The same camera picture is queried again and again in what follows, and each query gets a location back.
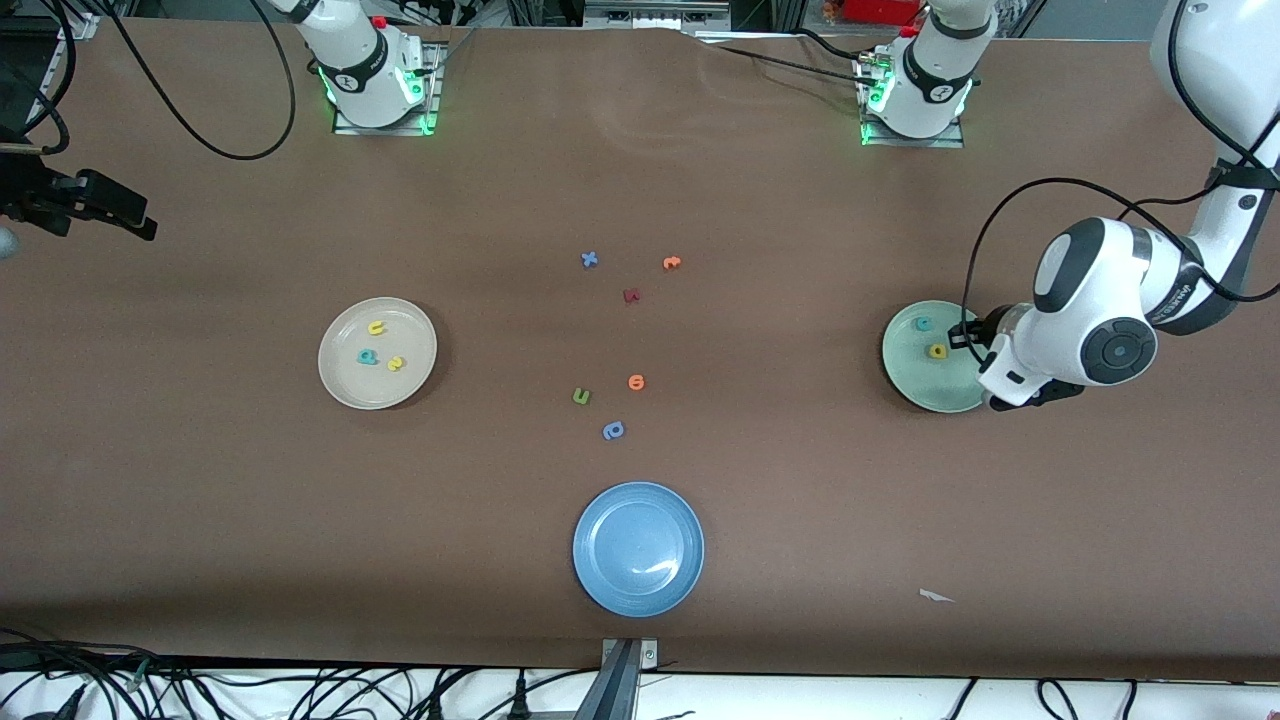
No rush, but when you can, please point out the perforated aluminium rail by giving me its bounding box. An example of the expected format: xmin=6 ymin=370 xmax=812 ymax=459
xmin=40 ymin=10 xmax=101 ymax=101

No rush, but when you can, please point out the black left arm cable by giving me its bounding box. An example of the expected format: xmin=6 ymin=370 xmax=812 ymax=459
xmin=962 ymin=0 xmax=1280 ymax=331

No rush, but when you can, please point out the grey metal camera post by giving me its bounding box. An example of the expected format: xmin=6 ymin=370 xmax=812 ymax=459
xmin=598 ymin=638 xmax=661 ymax=720

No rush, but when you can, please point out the grey metal bracket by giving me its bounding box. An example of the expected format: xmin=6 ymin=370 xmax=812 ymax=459
xmin=583 ymin=0 xmax=733 ymax=31

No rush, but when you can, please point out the thin black table cable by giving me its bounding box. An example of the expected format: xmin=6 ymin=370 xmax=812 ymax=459
xmin=695 ymin=28 xmax=886 ymax=89

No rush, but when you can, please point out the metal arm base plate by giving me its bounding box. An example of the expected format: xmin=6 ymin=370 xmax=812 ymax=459
xmin=858 ymin=50 xmax=966 ymax=149
xmin=332 ymin=40 xmax=442 ymax=136

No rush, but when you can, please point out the green plate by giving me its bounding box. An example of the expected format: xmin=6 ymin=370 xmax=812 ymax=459
xmin=881 ymin=300 xmax=991 ymax=415

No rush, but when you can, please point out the blue plate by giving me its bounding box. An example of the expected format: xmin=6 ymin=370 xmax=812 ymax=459
xmin=572 ymin=482 xmax=706 ymax=618

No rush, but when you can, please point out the red box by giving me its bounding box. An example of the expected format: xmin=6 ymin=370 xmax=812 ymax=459
xmin=840 ymin=0 xmax=923 ymax=26

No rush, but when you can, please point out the beige brown plate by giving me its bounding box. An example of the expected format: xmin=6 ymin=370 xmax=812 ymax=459
xmin=318 ymin=297 xmax=438 ymax=411

